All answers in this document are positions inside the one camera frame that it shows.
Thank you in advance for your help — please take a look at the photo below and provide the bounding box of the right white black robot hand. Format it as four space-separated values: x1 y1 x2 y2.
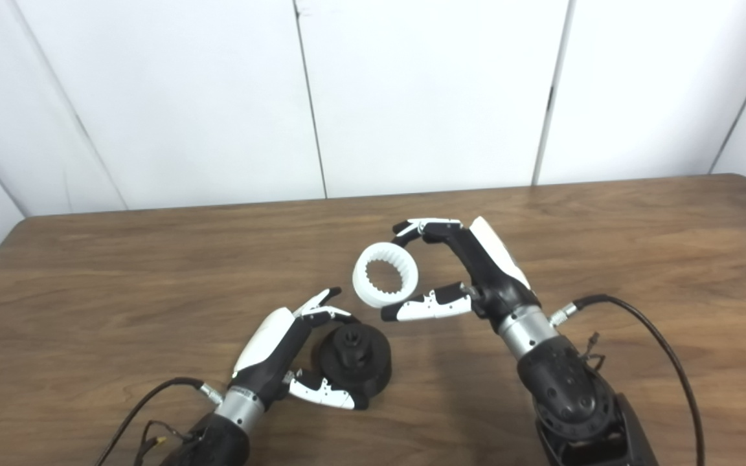
381 217 542 324

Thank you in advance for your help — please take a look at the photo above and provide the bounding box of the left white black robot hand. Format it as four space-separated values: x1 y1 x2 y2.
232 287 370 412

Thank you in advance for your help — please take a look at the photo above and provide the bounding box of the round black part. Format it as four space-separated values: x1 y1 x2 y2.
313 324 392 401

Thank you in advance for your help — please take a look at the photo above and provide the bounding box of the white toothed ring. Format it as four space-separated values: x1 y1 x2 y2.
352 241 420 307

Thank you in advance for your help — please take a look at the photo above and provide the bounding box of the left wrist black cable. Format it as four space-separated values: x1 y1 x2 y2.
95 377 225 466

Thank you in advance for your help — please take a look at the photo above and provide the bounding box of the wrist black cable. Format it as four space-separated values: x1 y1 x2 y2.
95 377 225 466
549 294 705 466

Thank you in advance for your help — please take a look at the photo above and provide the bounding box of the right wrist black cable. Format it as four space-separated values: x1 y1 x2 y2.
549 294 705 466

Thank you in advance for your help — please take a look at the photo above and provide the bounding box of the right arm thin wire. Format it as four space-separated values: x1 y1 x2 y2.
579 333 607 376

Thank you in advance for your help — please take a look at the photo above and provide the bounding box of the arm thin wire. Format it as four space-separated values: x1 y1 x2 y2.
579 333 607 376
140 421 196 466

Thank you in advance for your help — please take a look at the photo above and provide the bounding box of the left arm thin wire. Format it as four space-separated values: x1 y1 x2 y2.
140 421 196 466

